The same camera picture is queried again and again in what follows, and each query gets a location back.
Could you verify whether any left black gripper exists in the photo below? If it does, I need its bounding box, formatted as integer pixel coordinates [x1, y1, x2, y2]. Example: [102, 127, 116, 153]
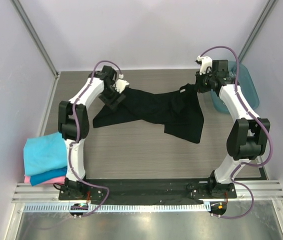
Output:
[99, 83, 126, 112]

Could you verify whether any black t shirt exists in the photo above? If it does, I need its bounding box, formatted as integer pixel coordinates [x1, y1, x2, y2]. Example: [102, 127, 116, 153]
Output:
[92, 83, 204, 144]

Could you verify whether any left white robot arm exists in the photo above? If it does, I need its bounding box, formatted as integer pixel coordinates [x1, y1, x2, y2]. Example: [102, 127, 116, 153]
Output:
[57, 65, 130, 200]

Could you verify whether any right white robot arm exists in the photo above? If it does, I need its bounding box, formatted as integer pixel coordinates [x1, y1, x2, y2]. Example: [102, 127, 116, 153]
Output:
[196, 56, 270, 198]

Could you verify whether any teal plastic bin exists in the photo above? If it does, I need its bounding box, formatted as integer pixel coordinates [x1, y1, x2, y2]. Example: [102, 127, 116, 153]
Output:
[210, 63, 260, 114]

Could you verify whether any light blue folded shirt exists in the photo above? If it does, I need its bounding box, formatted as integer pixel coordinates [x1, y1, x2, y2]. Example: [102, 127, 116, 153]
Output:
[23, 132, 68, 177]

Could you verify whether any dark blue folded shirt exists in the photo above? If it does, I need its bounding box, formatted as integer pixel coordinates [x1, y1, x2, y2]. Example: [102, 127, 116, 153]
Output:
[30, 167, 67, 184]

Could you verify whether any pink folded shirt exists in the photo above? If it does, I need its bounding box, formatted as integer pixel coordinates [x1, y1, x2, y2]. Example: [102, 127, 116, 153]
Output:
[24, 176, 66, 186]

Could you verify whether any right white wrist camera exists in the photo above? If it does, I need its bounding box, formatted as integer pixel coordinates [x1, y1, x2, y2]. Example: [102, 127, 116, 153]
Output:
[195, 55, 213, 75]

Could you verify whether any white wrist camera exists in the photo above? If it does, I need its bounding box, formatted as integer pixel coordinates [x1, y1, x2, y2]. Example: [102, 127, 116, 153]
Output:
[195, 55, 213, 75]
[113, 73, 130, 94]

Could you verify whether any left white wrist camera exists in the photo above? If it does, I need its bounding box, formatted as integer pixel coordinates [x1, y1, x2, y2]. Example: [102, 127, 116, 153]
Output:
[113, 73, 130, 94]

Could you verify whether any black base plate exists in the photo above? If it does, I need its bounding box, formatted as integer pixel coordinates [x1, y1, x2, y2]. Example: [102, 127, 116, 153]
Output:
[53, 178, 237, 206]

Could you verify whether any right frame post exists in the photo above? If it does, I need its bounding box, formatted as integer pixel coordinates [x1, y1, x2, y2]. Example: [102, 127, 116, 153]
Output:
[238, 0, 278, 63]

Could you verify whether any frame post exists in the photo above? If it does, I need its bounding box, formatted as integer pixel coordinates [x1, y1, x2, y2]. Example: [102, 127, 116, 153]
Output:
[238, 0, 278, 63]
[10, 0, 59, 78]

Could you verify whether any slotted cable duct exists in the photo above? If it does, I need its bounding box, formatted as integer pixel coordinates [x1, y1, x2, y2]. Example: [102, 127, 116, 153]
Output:
[23, 202, 211, 213]

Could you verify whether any left frame post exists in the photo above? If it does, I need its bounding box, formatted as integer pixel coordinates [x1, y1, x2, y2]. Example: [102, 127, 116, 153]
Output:
[10, 0, 59, 78]

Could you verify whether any aluminium extrusion rail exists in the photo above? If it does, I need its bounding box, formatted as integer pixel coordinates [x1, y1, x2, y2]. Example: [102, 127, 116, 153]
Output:
[11, 180, 283, 203]

